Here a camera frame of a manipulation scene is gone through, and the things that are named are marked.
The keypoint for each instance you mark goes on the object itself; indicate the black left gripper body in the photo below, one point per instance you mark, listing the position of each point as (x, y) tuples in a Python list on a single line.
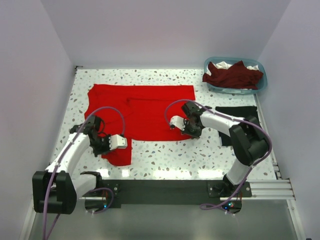
[(101, 145)]

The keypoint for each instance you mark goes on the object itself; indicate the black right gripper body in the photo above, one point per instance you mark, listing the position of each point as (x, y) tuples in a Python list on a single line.
[(194, 131)]

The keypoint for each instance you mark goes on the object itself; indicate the red t shirt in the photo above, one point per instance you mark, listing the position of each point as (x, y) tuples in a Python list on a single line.
[(139, 112)]

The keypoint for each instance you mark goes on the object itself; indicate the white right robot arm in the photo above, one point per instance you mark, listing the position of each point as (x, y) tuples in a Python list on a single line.
[(251, 144)]

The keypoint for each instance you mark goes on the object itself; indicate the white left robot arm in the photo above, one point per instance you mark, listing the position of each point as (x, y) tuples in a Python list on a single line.
[(53, 188)]

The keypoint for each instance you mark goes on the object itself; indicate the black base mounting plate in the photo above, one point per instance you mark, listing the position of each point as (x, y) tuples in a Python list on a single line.
[(157, 192)]

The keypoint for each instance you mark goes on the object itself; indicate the folded black t shirt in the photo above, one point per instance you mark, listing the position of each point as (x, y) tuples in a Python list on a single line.
[(237, 111)]

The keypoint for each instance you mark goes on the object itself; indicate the dark maroon t shirt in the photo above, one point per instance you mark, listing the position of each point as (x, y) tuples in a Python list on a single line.
[(236, 77)]

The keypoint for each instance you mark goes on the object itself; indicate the translucent blue plastic bin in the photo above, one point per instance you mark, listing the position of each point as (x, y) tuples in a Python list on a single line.
[(262, 84)]

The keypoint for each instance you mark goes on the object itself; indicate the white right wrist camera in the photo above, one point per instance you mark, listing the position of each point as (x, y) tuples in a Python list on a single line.
[(177, 122)]

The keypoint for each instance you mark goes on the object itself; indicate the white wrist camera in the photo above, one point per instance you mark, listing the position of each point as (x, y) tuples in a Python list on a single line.
[(117, 141), (177, 122)]

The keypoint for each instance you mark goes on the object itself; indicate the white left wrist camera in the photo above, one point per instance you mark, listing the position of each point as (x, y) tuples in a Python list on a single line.
[(117, 141)]

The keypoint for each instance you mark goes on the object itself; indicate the aluminium frame rail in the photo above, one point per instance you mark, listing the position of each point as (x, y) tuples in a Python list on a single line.
[(280, 189)]

